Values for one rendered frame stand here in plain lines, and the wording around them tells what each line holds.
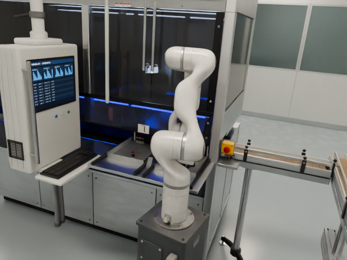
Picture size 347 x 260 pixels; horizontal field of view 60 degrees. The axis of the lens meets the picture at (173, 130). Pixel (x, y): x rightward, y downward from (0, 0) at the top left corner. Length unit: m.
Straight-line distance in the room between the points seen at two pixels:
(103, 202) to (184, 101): 1.48
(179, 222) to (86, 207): 1.39
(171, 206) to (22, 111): 1.02
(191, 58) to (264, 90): 5.22
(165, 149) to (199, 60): 0.41
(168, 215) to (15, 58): 1.14
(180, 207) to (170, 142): 0.31
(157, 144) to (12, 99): 0.98
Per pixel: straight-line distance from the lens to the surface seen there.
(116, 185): 2.40
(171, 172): 1.29
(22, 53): 1.85
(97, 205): 2.60
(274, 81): 6.46
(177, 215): 1.39
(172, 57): 1.34
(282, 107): 6.55
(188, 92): 1.28
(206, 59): 1.32
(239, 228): 2.37
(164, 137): 1.25
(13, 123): 1.98
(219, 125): 1.91
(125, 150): 2.09
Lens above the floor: 1.71
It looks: 19 degrees down
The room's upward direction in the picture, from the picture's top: 4 degrees clockwise
